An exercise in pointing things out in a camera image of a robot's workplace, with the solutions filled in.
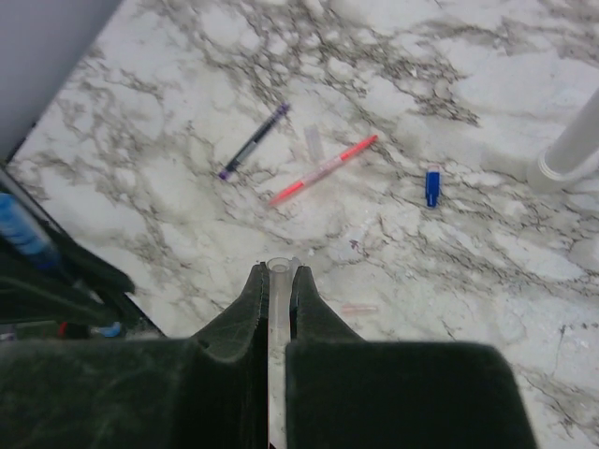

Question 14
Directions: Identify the blue gel pen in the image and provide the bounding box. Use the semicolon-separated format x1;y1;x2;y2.
1;193;61;270

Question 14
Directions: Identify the red pen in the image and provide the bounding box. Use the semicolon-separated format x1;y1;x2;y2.
269;135;378;206

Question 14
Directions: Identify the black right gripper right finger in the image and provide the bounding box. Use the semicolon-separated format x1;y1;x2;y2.
285;267;537;448

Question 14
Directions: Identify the white PVC pipe frame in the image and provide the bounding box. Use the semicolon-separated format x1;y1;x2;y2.
527;91;598;194

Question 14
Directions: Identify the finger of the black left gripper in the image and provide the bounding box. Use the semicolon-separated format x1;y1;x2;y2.
1;227;164;340

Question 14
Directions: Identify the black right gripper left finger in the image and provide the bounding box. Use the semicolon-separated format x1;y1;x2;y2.
1;264;270;448

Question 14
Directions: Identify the purple gel pen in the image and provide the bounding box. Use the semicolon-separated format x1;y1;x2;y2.
218;103;290;181

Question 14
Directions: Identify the clear gel pen cap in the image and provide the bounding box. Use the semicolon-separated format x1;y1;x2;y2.
267;257;300;448

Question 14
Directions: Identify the blue marker cap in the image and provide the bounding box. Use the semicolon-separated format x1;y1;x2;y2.
425;166;441;209

